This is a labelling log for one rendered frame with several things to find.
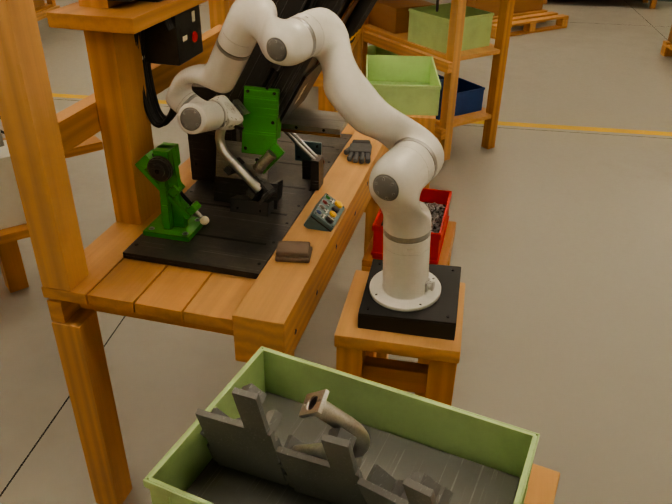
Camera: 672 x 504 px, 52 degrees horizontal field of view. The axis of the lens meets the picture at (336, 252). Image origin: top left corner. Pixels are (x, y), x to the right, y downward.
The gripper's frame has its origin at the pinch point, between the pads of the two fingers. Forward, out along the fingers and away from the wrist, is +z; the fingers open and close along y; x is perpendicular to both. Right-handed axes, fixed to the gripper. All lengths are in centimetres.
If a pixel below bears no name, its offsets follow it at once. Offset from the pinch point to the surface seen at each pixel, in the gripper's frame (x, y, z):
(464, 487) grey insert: -18, -102, -83
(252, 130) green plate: 0.5, -7.4, 2.8
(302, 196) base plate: 5.9, -32.8, 15.2
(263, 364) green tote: 8, -60, -70
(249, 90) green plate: -7.0, 2.4, 2.8
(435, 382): -10, -94, -40
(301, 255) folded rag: 3, -47, -24
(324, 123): -15.1, -18.9, 18.4
